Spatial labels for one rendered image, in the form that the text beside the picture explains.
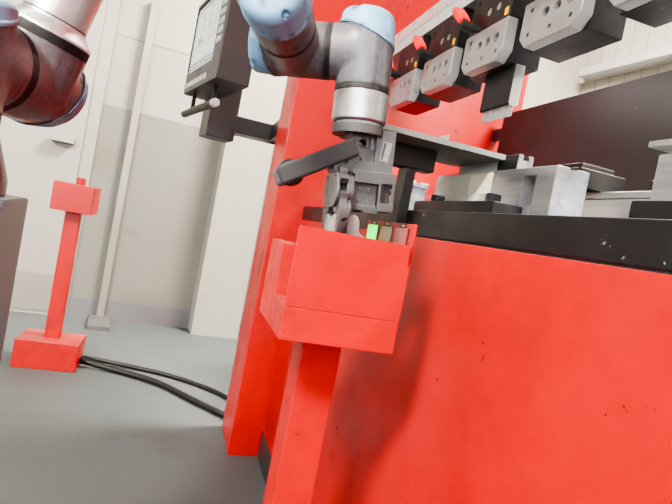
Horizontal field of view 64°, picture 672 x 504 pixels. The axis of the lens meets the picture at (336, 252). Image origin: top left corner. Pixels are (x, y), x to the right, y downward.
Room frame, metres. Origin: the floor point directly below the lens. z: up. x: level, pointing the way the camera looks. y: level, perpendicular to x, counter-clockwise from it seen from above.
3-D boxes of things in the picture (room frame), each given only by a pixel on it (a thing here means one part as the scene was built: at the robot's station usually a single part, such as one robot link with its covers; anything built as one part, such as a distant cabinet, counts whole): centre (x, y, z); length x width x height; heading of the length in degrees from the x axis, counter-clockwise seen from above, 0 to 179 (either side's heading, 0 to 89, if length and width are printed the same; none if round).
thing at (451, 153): (1.01, -0.11, 1.00); 0.26 x 0.18 x 0.01; 107
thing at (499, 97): (1.05, -0.25, 1.13); 0.10 x 0.02 x 0.10; 17
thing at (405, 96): (1.46, -0.13, 1.26); 0.15 x 0.09 x 0.17; 17
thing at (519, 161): (1.03, -0.26, 0.99); 0.20 x 0.03 x 0.03; 17
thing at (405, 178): (1.00, -0.07, 0.88); 0.14 x 0.04 x 0.22; 107
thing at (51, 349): (2.35, 1.16, 0.42); 0.25 x 0.20 x 0.83; 107
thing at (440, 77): (1.26, -0.19, 1.26); 0.15 x 0.09 x 0.17; 17
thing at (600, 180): (1.10, -0.40, 1.01); 0.26 x 0.12 x 0.05; 107
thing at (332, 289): (0.80, 0.00, 0.75); 0.20 x 0.16 x 0.18; 16
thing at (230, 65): (2.04, 0.57, 1.42); 0.45 x 0.12 x 0.36; 30
